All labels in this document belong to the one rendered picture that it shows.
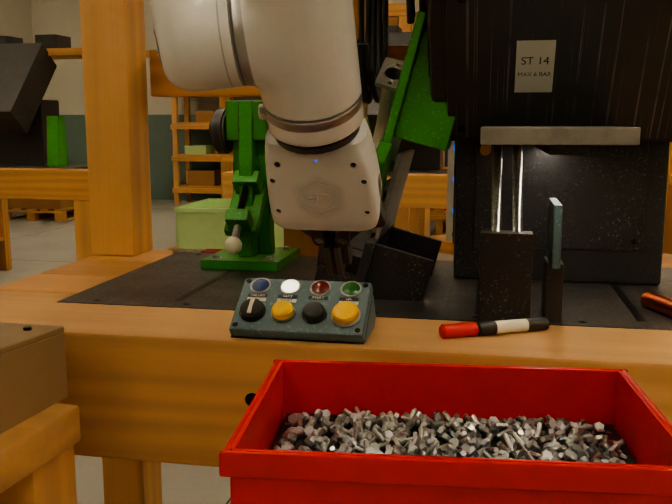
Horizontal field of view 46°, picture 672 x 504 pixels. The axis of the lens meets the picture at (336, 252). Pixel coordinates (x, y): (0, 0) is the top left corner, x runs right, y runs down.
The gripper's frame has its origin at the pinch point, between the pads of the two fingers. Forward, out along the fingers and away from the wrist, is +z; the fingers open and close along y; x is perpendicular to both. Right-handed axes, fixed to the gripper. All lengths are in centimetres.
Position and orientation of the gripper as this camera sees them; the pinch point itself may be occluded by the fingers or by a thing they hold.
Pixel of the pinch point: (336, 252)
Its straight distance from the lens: 80.0
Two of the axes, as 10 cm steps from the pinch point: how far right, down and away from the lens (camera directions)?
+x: 1.6, -6.9, 7.0
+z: 1.1, 7.2, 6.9
